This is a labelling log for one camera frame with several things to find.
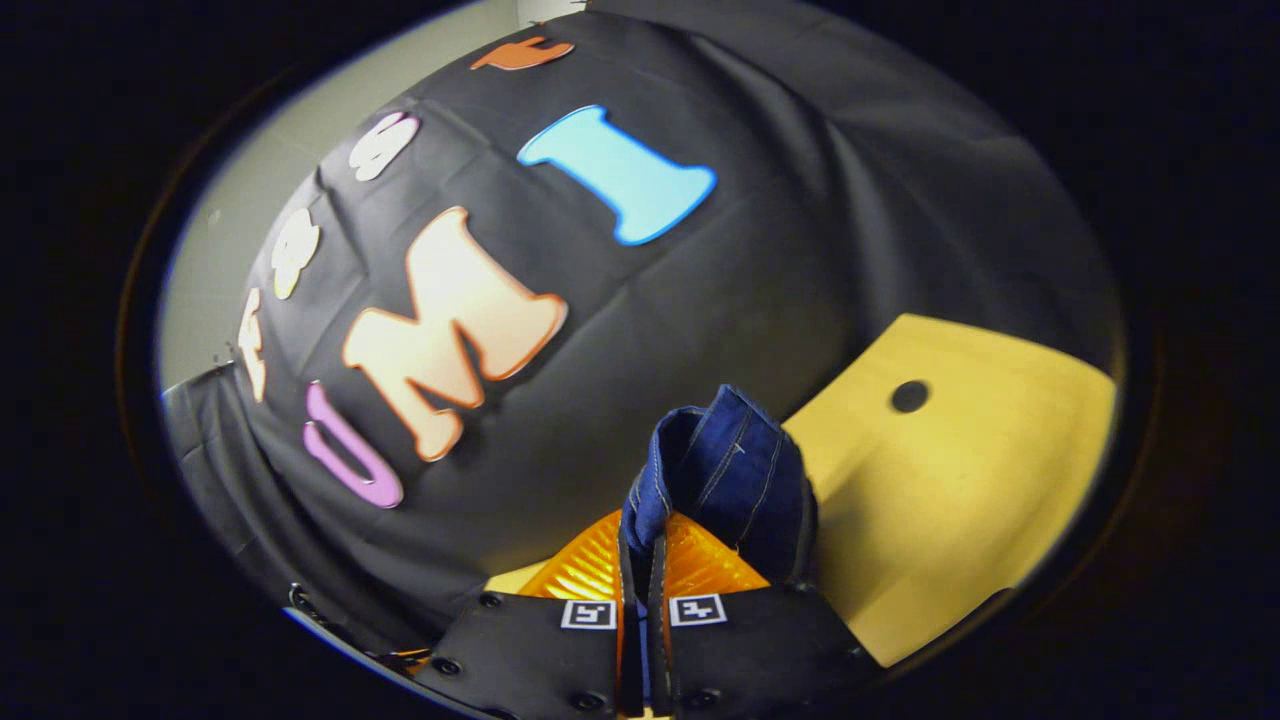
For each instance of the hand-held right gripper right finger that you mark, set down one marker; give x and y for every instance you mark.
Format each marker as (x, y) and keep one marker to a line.
(760, 650)

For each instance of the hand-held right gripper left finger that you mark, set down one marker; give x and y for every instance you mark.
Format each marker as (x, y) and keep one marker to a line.
(530, 650)

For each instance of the blue denim jeans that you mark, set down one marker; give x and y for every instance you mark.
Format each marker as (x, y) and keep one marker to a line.
(730, 470)

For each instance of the black backdrop cloth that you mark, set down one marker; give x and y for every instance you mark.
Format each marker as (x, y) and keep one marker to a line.
(760, 280)

